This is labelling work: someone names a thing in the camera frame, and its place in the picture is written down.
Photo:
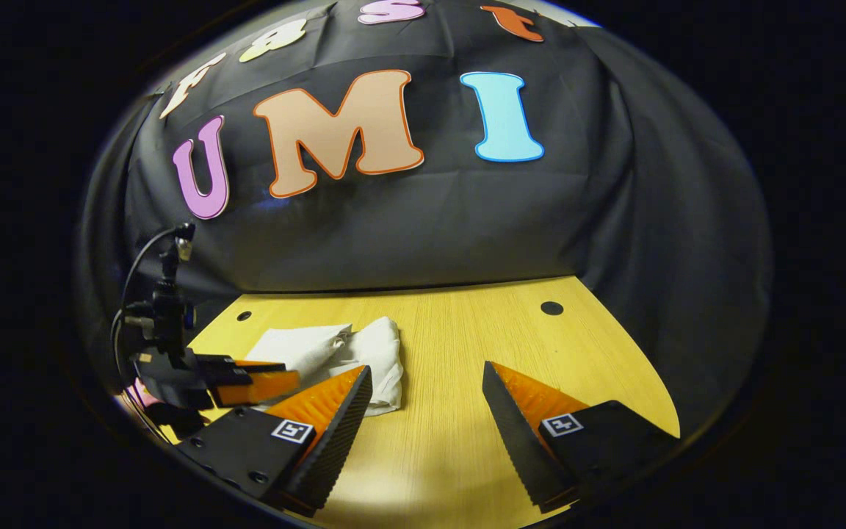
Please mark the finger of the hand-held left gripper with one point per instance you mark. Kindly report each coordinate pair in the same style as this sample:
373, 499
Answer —
239, 364
261, 389

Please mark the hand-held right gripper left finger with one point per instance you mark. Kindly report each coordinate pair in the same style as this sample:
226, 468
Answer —
338, 441

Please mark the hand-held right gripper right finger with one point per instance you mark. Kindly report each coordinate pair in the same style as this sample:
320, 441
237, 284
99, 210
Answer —
515, 433

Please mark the white jeans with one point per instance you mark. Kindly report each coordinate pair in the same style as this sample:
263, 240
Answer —
371, 353

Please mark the black backdrop cloth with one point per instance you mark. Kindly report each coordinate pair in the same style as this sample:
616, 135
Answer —
430, 235

